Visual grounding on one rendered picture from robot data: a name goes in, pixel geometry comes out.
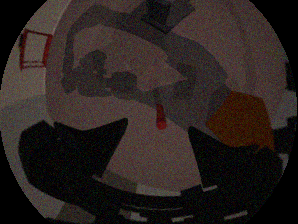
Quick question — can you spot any red peg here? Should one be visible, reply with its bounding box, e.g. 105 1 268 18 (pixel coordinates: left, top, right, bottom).
156 104 168 129

